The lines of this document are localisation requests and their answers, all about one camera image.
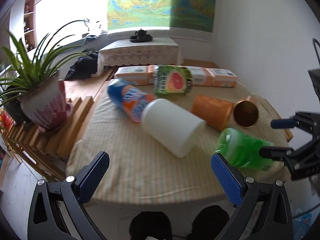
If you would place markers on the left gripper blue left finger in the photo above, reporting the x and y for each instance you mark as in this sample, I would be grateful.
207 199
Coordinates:
89 177

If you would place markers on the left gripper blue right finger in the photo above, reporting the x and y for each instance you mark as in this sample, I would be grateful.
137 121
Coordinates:
230 179

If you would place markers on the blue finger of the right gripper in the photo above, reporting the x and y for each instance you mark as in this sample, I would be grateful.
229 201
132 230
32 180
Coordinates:
275 152
283 123

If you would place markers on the green plastic cup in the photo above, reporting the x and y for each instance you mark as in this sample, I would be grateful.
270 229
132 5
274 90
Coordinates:
242 151

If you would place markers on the copper metal cup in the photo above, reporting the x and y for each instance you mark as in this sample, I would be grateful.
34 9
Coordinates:
245 112

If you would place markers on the orange paper cup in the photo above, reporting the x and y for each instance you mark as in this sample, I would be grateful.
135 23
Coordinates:
215 112

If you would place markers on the white plastic cup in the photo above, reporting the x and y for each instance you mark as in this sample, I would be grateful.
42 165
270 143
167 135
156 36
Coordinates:
175 128

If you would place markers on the wooden slatted plant stand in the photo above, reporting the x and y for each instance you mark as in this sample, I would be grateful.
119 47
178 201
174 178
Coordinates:
40 150

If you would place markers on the striped table cloth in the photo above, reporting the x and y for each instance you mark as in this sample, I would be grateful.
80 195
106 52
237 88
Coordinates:
143 172

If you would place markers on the right orange tissue pack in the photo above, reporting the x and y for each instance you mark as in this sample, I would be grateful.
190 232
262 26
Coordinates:
222 77

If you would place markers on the dark potted plant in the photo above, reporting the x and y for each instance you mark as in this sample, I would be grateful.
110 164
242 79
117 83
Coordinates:
12 105

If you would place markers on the black bag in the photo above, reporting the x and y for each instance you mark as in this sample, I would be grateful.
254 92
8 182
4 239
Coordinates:
84 67

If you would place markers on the spider plant in red-white pot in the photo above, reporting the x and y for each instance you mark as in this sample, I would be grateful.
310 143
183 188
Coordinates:
36 84

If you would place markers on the left orange tissue pack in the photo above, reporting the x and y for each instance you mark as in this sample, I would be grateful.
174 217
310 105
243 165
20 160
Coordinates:
136 75

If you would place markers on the lace-covered low table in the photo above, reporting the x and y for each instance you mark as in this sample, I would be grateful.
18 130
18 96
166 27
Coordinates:
161 50

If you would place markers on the landscape painting roller blind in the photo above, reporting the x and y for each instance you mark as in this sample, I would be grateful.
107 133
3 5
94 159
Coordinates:
185 14

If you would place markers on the black teapot on tray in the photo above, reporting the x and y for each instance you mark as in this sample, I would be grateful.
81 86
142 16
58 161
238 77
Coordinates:
140 36

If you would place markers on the white pink wall shelf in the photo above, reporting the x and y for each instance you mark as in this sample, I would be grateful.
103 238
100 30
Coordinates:
22 23

